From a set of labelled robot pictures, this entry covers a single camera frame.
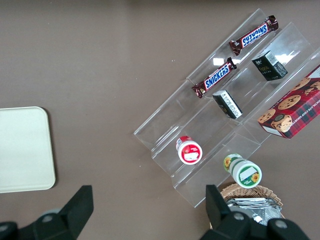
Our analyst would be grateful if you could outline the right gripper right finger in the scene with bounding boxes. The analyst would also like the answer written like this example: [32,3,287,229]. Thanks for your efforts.
[199,184,311,240]

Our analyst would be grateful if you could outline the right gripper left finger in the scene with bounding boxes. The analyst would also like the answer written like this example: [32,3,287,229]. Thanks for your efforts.
[0,184,95,240]

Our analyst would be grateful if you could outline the aluminium foil tray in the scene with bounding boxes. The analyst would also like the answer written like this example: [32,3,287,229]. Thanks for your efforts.
[224,196,283,227]

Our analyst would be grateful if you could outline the light tan wicker basket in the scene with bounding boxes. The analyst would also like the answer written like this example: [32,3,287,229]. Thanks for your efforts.
[219,182,286,230]

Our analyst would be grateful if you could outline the cream plastic tray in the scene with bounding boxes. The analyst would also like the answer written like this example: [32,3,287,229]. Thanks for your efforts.
[0,106,56,194]

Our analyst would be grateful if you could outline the green sunflower yogurt cup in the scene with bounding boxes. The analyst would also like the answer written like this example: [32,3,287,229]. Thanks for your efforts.
[223,153,263,189]

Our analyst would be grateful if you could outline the red strawberry yogurt cup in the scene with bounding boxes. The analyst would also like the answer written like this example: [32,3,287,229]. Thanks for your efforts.
[175,135,203,165]

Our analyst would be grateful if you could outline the clear acrylic stepped shelf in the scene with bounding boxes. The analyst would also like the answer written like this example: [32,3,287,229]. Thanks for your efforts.
[186,8,320,146]
[133,77,261,209]

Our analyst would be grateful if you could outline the small black carton box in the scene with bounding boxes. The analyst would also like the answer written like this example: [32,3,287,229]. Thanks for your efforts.
[251,50,288,82]
[212,90,243,119]

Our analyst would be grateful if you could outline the red tartan cookie box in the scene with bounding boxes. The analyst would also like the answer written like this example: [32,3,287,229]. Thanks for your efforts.
[257,64,320,139]

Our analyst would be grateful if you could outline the Snickers chocolate bar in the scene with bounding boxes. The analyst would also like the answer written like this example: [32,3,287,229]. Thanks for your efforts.
[229,15,279,56]
[191,57,237,100]

